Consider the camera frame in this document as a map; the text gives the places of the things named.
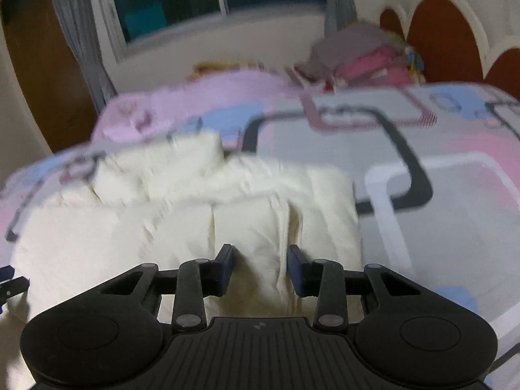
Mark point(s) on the pink folded clothes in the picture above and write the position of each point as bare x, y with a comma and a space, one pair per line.
378, 67

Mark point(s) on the patterned grey pink bedsheet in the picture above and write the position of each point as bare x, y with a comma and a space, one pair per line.
447, 219

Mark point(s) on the yellow plush toy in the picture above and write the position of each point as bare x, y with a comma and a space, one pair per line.
227, 67

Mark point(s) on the grey folded garment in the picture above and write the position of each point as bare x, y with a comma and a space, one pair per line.
349, 44

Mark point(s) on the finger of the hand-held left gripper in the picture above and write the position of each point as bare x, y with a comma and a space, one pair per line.
12, 288

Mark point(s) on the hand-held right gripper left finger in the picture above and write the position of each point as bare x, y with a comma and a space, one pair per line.
225, 270

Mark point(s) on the red scalloped headboard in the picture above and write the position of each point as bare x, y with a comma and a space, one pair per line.
443, 36

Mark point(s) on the pink blanket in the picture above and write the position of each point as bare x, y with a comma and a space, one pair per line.
183, 93

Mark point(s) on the window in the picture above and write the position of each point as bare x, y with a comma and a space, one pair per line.
174, 0

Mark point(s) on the white puffy jacket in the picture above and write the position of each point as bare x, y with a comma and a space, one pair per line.
243, 195

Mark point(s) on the grey curtain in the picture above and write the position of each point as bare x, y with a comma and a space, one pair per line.
339, 0
77, 28

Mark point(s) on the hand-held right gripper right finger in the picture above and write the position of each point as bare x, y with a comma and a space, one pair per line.
294, 270

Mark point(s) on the brown wooden wardrobe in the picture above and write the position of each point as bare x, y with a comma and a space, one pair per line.
36, 69

